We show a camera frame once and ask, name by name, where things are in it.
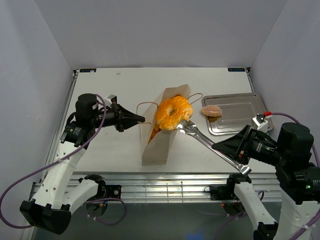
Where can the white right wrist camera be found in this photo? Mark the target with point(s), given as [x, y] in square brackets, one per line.
[262, 122]

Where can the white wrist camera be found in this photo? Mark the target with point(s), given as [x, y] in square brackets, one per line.
[262, 122]
[110, 99]

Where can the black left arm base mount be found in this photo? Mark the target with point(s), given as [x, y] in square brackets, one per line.
[110, 192]

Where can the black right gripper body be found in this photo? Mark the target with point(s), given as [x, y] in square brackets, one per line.
[259, 148]

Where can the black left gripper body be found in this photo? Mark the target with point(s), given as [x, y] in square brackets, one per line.
[114, 116]

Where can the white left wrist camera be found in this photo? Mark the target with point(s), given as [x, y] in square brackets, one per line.
[110, 99]

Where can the pink sugared fake doughnut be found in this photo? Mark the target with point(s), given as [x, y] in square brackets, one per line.
[211, 111]

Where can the metal baking tray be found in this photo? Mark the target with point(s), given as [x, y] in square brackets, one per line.
[237, 112]

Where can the scored oval fake loaf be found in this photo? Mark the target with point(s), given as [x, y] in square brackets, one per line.
[155, 130]

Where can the aluminium frame rail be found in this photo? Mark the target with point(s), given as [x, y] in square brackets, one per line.
[150, 188]

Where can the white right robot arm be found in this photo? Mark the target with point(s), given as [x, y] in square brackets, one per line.
[299, 179]

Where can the ring shaped fake bread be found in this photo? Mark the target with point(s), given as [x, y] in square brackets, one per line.
[171, 111]

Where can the metal bread tongs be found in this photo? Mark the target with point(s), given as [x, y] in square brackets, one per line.
[189, 128]

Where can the beige paper bag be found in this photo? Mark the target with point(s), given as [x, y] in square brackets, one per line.
[157, 151]

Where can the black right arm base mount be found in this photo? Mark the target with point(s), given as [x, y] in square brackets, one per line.
[220, 192]

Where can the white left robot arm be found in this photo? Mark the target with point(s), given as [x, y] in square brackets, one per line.
[51, 207]

